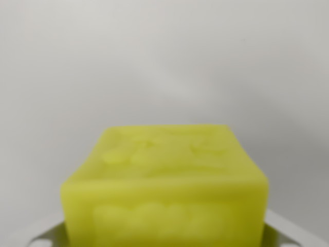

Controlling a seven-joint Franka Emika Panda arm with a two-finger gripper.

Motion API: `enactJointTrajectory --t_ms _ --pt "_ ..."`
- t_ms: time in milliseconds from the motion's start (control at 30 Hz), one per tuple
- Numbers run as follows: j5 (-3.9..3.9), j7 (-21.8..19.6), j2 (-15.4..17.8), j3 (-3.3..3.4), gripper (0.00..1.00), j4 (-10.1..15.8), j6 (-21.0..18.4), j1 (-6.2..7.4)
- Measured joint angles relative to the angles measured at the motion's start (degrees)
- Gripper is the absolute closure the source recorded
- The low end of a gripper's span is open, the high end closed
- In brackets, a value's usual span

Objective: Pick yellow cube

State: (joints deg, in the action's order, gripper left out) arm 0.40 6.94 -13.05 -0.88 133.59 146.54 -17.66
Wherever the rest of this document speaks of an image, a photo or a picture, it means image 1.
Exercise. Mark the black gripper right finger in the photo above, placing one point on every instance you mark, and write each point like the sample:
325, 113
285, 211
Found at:
276, 231

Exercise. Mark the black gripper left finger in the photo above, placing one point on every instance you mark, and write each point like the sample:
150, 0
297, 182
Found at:
55, 238

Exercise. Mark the yellow translucent cube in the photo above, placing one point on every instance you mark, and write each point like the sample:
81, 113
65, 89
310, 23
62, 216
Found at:
164, 190

